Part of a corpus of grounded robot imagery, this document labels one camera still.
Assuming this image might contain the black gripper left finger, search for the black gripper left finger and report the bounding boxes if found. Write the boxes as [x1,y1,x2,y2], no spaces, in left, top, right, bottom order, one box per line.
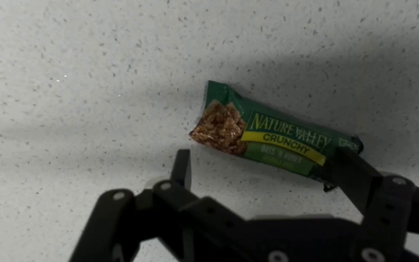
[69,148,288,262]

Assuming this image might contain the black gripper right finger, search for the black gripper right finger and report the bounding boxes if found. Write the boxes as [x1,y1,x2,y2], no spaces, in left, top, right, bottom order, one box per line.
[323,145,419,262]

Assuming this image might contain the green granola bar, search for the green granola bar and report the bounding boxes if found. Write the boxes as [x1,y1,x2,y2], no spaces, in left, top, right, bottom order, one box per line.
[188,78,365,185]

